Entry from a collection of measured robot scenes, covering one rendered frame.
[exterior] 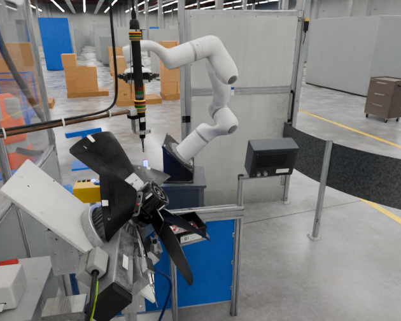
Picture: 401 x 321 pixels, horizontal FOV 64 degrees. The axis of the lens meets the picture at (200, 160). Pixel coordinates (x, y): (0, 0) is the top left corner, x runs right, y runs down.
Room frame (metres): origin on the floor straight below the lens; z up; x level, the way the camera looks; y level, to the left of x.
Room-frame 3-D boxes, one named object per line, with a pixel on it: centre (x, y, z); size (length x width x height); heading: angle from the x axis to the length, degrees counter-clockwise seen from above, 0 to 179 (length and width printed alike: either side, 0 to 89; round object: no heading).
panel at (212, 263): (1.58, 0.19, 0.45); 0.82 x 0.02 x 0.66; 100
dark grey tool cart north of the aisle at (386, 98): (6.93, -4.07, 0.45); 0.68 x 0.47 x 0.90; 22
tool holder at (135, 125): (1.20, 0.24, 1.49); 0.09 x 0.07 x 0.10; 135
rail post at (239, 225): (1.65, -0.23, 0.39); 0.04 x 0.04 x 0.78; 10
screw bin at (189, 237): (1.43, 0.10, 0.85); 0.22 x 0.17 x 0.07; 114
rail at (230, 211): (1.58, 0.19, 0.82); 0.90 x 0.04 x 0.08; 100
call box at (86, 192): (1.51, 0.58, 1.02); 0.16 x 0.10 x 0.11; 100
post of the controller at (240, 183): (1.65, -0.23, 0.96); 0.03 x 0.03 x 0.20; 10
